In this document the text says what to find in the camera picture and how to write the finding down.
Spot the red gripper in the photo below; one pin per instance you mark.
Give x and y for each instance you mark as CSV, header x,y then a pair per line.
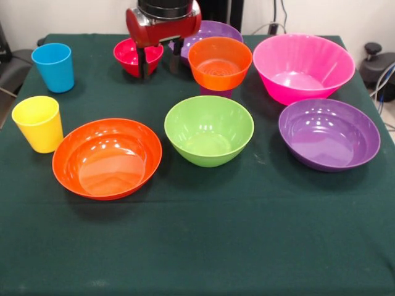
x,y
163,31

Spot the small red bowl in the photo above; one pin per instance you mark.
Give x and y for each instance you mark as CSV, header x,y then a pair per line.
x,y
125,57

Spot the small orange bowl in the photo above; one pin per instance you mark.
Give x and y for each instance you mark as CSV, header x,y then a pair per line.
x,y
219,80

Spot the purple plastic cup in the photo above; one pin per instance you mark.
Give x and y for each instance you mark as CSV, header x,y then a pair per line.
x,y
216,93

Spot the purple bowl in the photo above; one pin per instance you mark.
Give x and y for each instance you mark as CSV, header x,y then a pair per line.
x,y
222,31
327,142

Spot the green bowl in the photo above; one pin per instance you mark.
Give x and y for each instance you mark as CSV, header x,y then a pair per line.
x,y
206,151

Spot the blue plastic cup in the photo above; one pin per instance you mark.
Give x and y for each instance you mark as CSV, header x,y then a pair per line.
x,y
57,77

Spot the large pink bowl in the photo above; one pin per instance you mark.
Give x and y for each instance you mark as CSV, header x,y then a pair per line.
x,y
302,89

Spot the large orange bowl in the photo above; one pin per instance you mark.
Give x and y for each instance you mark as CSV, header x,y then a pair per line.
x,y
105,160

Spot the yellow plastic cup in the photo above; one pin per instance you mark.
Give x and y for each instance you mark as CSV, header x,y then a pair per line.
x,y
38,135

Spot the black chair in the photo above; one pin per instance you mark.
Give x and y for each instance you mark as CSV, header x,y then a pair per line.
x,y
14,71

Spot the dark green table cloth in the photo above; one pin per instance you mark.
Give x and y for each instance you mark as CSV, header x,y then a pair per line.
x,y
197,231

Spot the black equipment with knob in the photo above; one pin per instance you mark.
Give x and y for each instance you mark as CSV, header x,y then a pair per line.
x,y
375,71

